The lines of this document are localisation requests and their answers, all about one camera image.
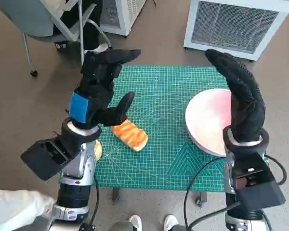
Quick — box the green cutting mat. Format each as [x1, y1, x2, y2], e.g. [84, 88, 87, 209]
[92, 64, 232, 193]

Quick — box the pink bowl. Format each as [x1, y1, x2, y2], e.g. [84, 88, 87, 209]
[184, 88, 233, 157]

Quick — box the grey office chair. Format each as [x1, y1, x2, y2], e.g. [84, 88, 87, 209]
[0, 0, 113, 77]

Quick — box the round toy bread bun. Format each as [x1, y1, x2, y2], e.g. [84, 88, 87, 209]
[94, 140, 103, 161]

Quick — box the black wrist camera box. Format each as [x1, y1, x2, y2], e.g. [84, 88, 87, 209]
[231, 154, 287, 212]
[20, 134, 82, 181]

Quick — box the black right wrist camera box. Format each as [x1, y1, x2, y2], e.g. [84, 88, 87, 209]
[231, 154, 287, 212]

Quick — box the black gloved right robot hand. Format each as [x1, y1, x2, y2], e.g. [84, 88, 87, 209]
[205, 49, 266, 143]

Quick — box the person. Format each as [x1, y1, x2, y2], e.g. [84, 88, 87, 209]
[0, 189, 56, 231]
[42, 0, 113, 52]
[108, 214, 181, 231]

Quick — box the large white mesh cabinet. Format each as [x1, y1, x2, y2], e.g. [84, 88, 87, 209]
[183, 0, 289, 62]

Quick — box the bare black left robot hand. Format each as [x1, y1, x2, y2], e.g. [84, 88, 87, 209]
[68, 49, 142, 130]

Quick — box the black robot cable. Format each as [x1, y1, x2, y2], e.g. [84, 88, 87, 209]
[184, 156, 228, 229]
[89, 178, 100, 231]
[187, 201, 241, 229]
[264, 156, 287, 186]

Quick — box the long striped toy bread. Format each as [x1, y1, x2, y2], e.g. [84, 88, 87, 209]
[111, 119, 149, 152]

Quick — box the small white mesh cabinet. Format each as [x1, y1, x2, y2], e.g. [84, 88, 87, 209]
[96, 0, 146, 37]

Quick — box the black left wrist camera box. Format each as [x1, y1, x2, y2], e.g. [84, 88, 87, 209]
[20, 134, 82, 181]

